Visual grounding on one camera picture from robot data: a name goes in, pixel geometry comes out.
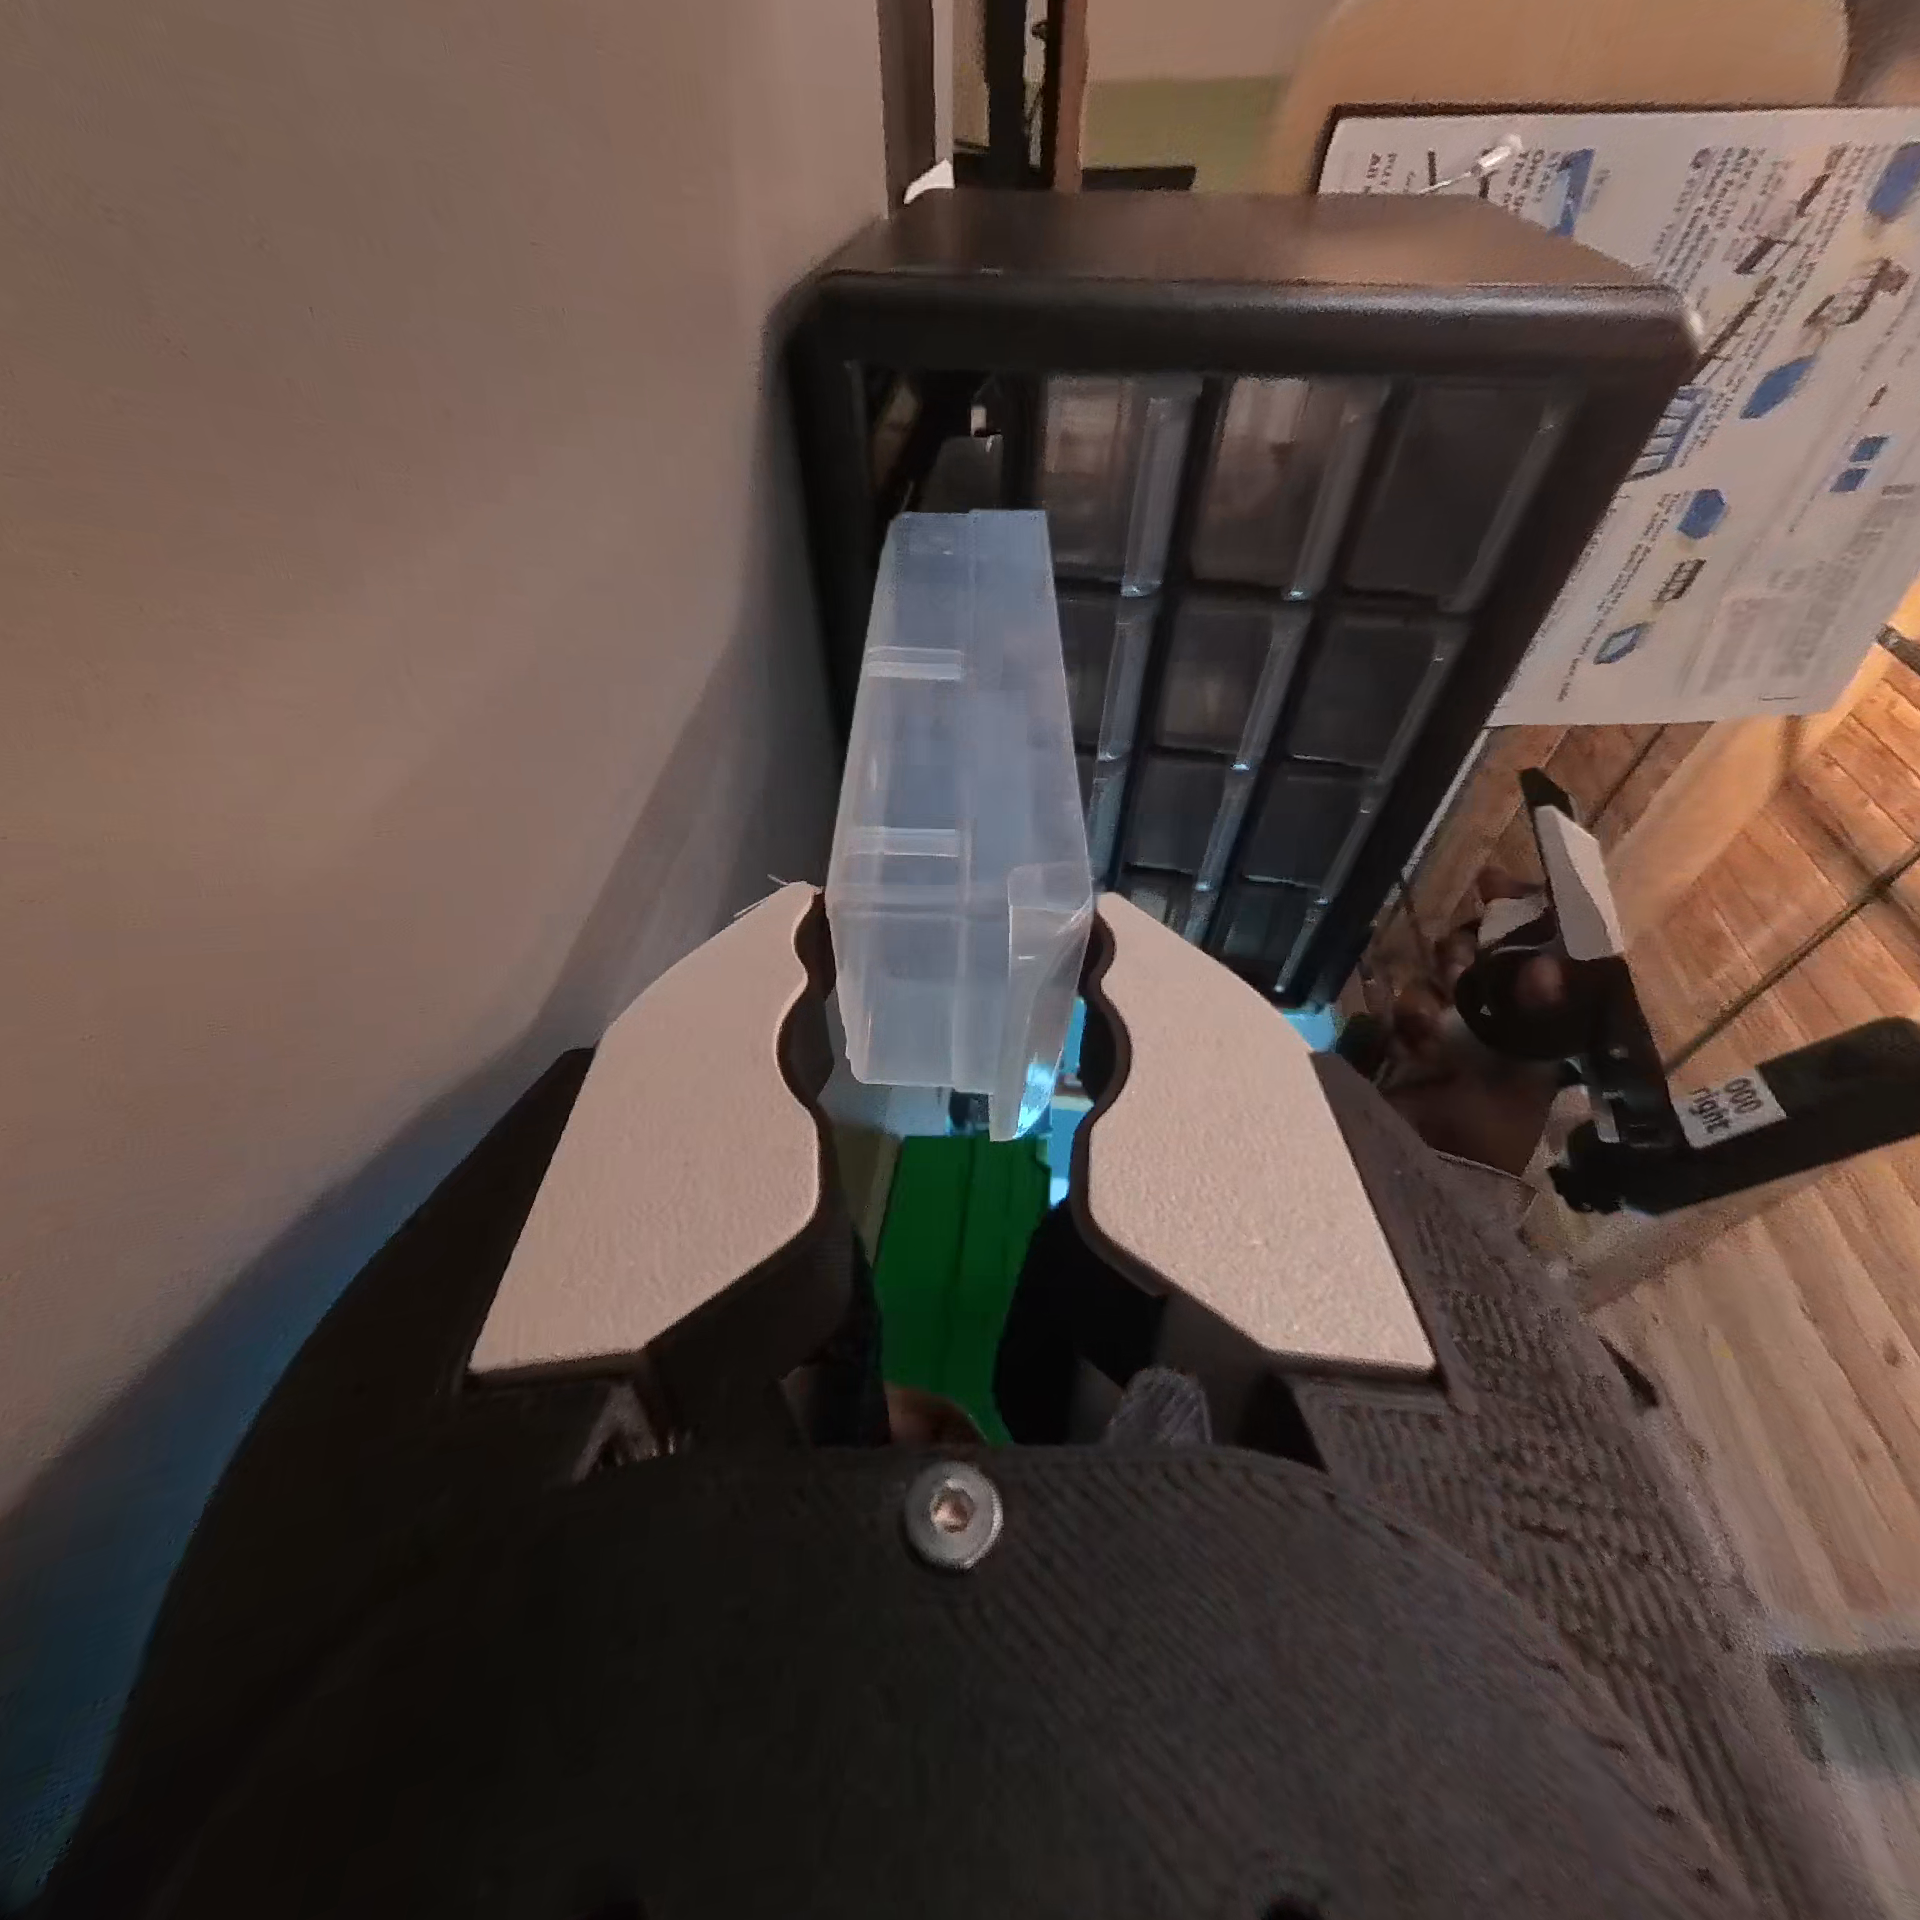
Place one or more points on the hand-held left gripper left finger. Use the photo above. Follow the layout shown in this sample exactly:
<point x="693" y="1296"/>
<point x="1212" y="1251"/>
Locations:
<point x="659" y="1170"/>

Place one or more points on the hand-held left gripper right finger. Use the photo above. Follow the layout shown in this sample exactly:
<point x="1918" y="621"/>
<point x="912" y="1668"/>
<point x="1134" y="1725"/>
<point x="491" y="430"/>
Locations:
<point x="1247" y="1183"/>

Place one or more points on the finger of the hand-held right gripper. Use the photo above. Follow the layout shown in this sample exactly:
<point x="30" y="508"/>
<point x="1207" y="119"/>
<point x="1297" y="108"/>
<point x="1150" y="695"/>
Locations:
<point x="1588" y="890"/>

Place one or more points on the green plastic bin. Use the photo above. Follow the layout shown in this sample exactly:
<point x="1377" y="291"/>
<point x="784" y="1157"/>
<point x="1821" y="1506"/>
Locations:
<point x="947" y="1274"/>

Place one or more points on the clear plastic drawer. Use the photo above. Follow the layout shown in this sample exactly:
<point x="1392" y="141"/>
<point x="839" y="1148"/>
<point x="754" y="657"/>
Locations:
<point x="960" y="784"/>

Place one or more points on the black drawer cabinet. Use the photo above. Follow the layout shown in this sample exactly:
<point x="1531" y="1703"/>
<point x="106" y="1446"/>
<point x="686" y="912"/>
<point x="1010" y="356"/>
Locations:
<point x="1200" y="255"/>

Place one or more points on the rows of clear cabinet drawers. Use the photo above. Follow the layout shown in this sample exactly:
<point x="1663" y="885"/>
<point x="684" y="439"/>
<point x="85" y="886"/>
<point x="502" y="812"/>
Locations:
<point x="1274" y="451"/>

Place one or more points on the person's right hand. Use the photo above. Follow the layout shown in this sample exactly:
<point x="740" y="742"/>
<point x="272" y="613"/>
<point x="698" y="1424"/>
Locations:
<point x="1536" y="993"/>

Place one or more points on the white instruction poster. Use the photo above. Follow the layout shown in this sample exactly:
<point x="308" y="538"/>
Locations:
<point x="1770" y="497"/>

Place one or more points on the black metal stand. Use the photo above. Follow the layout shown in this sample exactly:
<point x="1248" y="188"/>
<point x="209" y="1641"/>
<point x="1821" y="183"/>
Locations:
<point x="1018" y="93"/>

